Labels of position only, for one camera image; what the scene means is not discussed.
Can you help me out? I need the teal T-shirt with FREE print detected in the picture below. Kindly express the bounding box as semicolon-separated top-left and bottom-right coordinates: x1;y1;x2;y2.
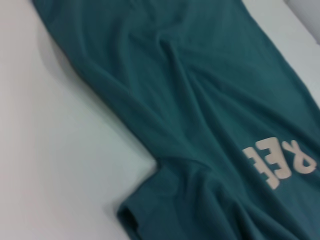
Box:
31;0;320;240

